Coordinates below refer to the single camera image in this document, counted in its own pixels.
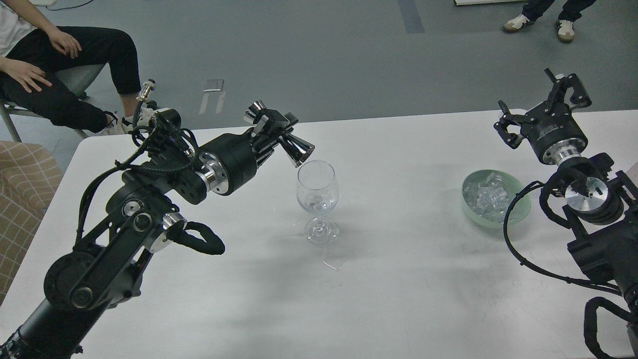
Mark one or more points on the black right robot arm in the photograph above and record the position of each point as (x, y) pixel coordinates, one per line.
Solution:
(580, 196)

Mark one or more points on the steel double jigger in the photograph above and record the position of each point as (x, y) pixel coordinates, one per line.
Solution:
(297, 149)

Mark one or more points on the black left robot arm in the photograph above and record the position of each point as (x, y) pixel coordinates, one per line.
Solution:
(125, 216)

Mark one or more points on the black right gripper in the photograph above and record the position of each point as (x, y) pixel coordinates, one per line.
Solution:
(556, 134)

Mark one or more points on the seated person in black trousers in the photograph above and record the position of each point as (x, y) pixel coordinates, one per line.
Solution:
(45, 68)

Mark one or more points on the clear wine glass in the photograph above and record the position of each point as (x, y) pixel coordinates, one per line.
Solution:
(317, 192)

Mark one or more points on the ice cubes pile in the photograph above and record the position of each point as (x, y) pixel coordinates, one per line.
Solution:
(487, 195)

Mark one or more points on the checked beige cushion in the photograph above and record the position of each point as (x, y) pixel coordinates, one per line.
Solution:
(29, 178)

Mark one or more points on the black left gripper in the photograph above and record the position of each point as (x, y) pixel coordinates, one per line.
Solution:
(229, 161)

